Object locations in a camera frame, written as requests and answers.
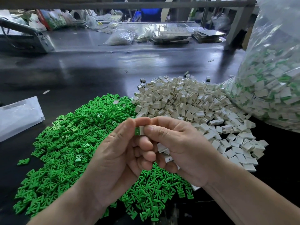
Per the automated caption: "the grey heat sealer machine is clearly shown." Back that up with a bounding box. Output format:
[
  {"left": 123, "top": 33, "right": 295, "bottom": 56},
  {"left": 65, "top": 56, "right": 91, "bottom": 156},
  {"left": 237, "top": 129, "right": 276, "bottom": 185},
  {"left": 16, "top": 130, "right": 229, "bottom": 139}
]
[{"left": 0, "top": 17, "right": 55, "bottom": 53}]

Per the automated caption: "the person's left hand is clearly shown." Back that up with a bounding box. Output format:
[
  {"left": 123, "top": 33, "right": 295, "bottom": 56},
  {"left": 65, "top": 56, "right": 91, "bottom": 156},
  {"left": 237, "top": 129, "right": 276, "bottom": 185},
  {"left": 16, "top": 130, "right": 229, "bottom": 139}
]
[{"left": 77, "top": 117, "right": 157, "bottom": 208}]

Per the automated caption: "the grey metal horizontal bar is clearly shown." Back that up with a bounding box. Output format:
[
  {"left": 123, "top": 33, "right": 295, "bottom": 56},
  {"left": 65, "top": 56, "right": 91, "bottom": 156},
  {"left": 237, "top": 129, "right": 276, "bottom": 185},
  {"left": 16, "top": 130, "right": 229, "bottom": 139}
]
[{"left": 0, "top": 0, "right": 258, "bottom": 10}]

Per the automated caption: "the pile of white plastic caps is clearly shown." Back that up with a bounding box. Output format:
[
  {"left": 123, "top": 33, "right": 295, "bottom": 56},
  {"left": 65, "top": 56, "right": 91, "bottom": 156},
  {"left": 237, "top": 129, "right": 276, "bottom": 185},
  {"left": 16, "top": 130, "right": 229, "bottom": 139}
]
[{"left": 133, "top": 73, "right": 269, "bottom": 191}]

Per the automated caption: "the blue crate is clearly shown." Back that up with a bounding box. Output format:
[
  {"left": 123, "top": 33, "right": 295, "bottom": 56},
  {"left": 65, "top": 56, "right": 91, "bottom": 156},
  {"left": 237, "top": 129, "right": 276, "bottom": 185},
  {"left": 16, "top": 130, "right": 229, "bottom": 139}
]
[{"left": 135, "top": 9, "right": 164, "bottom": 23}]

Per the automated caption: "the stack of clear flat bags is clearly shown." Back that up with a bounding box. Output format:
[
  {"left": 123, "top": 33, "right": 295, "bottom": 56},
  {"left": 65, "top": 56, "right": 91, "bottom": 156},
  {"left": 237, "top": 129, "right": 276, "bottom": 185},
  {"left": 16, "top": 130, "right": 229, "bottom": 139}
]
[{"left": 0, "top": 96, "right": 46, "bottom": 143}]

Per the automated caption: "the person's right hand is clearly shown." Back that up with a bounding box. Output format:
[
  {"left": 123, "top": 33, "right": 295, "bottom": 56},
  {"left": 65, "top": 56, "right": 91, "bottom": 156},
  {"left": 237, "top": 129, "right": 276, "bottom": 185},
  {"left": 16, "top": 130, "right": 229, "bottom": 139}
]
[{"left": 143, "top": 116, "right": 228, "bottom": 188}]

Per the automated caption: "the clear plastic bag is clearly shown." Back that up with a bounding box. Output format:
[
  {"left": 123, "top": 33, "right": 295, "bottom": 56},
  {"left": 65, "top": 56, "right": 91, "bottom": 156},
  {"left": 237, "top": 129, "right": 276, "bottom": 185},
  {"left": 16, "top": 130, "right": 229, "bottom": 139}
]
[{"left": 222, "top": 0, "right": 300, "bottom": 133}]

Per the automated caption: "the pile of green plastic clips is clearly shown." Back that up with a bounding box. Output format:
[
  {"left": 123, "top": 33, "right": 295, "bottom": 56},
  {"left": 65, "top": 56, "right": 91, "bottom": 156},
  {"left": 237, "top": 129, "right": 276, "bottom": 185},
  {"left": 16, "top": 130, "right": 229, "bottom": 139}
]
[{"left": 12, "top": 93, "right": 195, "bottom": 222}]

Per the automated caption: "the dark flat tray stack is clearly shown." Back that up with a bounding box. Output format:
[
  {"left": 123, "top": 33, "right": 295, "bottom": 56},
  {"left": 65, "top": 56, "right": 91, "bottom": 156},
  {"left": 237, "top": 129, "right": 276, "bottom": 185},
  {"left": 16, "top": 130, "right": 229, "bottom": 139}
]
[{"left": 193, "top": 29, "right": 227, "bottom": 44}]

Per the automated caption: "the person's left forearm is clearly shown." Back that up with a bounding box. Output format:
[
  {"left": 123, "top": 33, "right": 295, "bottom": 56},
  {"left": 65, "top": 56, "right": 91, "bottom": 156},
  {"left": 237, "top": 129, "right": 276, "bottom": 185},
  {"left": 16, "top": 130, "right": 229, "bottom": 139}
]
[{"left": 27, "top": 180, "right": 106, "bottom": 225}]

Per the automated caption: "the small clear bag of parts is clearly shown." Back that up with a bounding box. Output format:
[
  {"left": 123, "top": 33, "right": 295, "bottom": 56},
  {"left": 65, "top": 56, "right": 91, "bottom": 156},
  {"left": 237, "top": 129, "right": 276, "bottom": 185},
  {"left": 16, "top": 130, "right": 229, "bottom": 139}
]
[{"left": 104, "top": 28, "right": 137, "bottom": 46}]

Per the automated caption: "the grey metal slanted post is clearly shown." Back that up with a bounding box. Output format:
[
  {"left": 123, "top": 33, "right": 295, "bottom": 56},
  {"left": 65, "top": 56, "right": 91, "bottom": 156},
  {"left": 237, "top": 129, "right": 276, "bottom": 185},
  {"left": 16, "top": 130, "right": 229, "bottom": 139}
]
[{"left": 225, "top": 0, "right": 258, "bottom": 50}]

